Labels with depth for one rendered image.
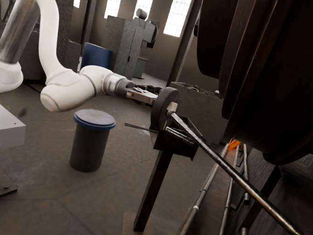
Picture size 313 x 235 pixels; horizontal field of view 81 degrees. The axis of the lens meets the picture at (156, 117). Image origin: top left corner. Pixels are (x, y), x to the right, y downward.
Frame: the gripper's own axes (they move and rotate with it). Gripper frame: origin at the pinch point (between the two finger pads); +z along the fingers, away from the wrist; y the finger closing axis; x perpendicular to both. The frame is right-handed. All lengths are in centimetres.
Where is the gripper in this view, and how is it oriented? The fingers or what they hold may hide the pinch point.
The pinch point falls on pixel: (166, 104)
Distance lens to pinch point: 64.8
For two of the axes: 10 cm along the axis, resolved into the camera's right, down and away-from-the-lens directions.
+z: 8.5, 3.5, -4.0
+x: 2.6, -9.3, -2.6
